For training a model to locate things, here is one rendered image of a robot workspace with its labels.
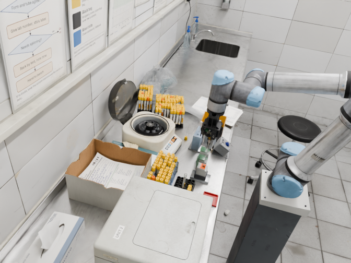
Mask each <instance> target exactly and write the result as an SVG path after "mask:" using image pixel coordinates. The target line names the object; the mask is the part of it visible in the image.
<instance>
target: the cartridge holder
mask: <svg viewBox="0 0 351 263"><path fill-rule="evenodd" d="M207 173H208V171H207ZM207 173H206V176H205V177H204V176H201V175H197V174H196V170H193V171H192V173H191V176H190V179H192V180H196V181H199V182H202V183H205V184H208V182H209V179H210V176H211V175H209V174H207Z"/></svg>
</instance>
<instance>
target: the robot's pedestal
mask: <svg viewBox="0 0 351 263"><path fill-rule="evenodd" d="M260 176H261V173H260V175H259V178H258V180H257V183H256V185H255V188H254V190H253V193H252V196H251V198H250V201H249V203H248V206H247V209H246V211H245V214H244V216H243V219H242V221H241V224H240V227H239V229H238V232H237V235H236V237H235V240H234V242H233V245H232V248H231V250H230V253H229V255H228V258H227V261H226V263H275V262H276V261H277V259H278V257H279V255H280V253H281V252H282V250H283V248H284V246H285V245H286V243H287V241H288V239H289V238H290V236H291V234H292V232H293V230H294V229H295V227H296V225H297V223H298V221H299V220H300V218H301V216H300V215H297V214H294V213H290V212H286V211H282V210H279V209H275V208H271V207H268V206H264V205H261V204H259V197H260Z"/></svg>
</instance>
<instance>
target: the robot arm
mask: <svg viewBox="0 0 351 263"><path fill-rule="evenodd" d="M265 91H270V92H290V93H310V94H331V95H340V96H341V97H342V98H344V99H349V100H348V101H347V102H346V103H345V104H344V105H343V106H341V108H340V115H339V116H338V117H337V118H336V119H335V120H334V121H333V122H332V123H331V124H330V125H329V126H328V127H327V128H326V129H324V130H323V131H322V132H321V133H320V134H319V135H318V136H317V137H316V138H315V139H314V140H313V141H312V142H310V143H309V144H308V145H307V146H306V147H305V146H303V145H301V144H299V143H296V142H286V143H283V144H282V146H281V148H280V152H279V155H278V158H277V162H276V165H275V169H274V170H273V171H272V172H271V174H270V175H269V176H268V178H267V186H268V188H269V189H270V190H271V191H272V192H273V193H275V194H277V195H279V196H281V197H285V198H297V197H299V196H300V195H301V194H302V192H303V187H304V186H305V185H306V184H307V183H309V182H310V181H311V180H312V179H313V173H314V172H315V171H316V170H317V169H318V168H320V167H321V166H322V165H323V164H324V163H325V162H327V161H328V160H329V159H330V158H331V157H333V156H334V155H335V154H337V153H338V152H339V151H340V150H341V149H343V148H344V147H345V146H346V145H347V144H348V143H350V142H351V71H345V72H344V73H342V74H325V73H280V72H264V71H263V70H261V69H259V68H255V69H253V70H251V71H250V72H249V73H248V74H247V75H246V77H245V79H244V81H243V82H240V81H236V80H234V74H233V73H232V72H230V71H227V70H218V71H216V72H215V73H214V76H213V81H212V85H211V89H210V93H209V97H208V103H207V112H208V113H209V115H208V117H207V118H206V119H205V121H204V122H203V123H202V127H201V134H200V136H201V135H202V140H203V143H202V146H203V145H204V146H205V148H206V149H207V146H208V138H210V139H211V140H210V144H209V146H208V149H210V148H212V147H213V145H214V144H215V143H216V142H217V140H218V139H219V138H220V137H221V136H222V133H223V127H222V125H223V123H222V122H221V120H219V118H220V116H223V115H224V113H225V110H226V107H227V106H228V105H229V104H227V103H228V100H231V101H235V102H238V103H241V104H245V105H247V106H252V107H256V108H257V107H259V106H260V105H261V102H262V100H263V97H264V94H265Z"/></svg>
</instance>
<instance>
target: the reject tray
mask: <svg viewBox="0 0 351 263"><path fill-rule="evenodd" d="M203 195H206V196H210V197H213V203H212V206H213V207H216V206H217V201H218V196H219V195H217V194H213V193H209V192H206V191H204V193H203Z"/></svg>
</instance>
